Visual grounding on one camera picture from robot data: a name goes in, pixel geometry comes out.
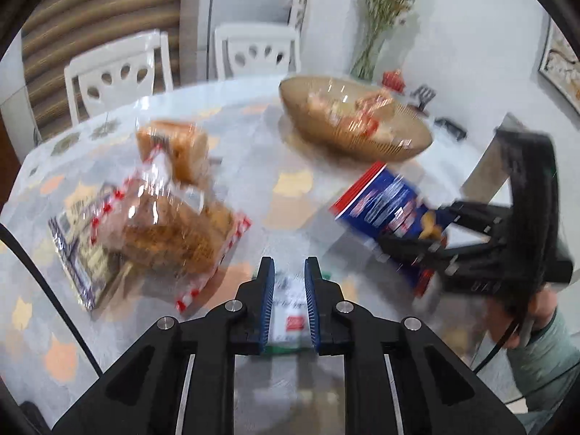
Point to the red snack packet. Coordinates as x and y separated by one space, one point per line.
371 111

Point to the striped brown curtain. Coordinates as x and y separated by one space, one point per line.
90 9

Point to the white green-edged snack packet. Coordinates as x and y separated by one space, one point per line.
290 317

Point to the orange cake loaf packet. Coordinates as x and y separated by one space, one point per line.
181 149

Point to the blue snack packet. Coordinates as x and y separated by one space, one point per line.
380 199

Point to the person's right hand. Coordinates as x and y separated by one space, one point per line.
546 310

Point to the tan glass bowl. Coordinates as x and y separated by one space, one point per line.
362 145

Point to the purple silver snack packet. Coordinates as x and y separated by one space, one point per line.
77 258

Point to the white patterned hanging cloth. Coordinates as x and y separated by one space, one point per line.
300 4

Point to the person's right forearm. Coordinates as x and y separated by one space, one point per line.
548 362

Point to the small black object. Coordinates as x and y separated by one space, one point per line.
451 127

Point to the dried flower bouquet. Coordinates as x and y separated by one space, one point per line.
385 0

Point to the silver refrigerator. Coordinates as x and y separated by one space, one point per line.
244 4

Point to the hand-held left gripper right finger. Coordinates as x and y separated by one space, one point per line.
311 299

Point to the small red ornament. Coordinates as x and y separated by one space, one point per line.
392 80

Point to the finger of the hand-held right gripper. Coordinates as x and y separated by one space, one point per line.
480 217
444 258

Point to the red-trimmed bread bag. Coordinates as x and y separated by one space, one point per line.
167 231

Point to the small black grey stand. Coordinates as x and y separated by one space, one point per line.
423 95

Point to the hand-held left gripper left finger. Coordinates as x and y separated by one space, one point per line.
267 299

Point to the white plastic chair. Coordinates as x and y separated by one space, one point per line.
149 50
226 54

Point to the framed wall picture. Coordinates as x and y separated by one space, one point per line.
562 63

